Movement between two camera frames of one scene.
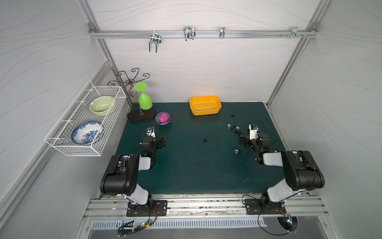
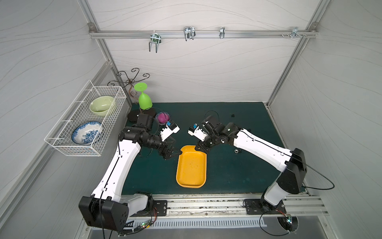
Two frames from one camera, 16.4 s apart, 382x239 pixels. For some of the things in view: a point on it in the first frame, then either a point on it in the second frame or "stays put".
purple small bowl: (162, 118) stays put
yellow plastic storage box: (203, 105) to (191, 168)
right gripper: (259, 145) to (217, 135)
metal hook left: (155, 38) stays put
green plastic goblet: (144, 102) stays put
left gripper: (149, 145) to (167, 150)
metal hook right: (294, 32) stays put
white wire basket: (87, 126) stays put
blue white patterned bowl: (85, 133) stays put
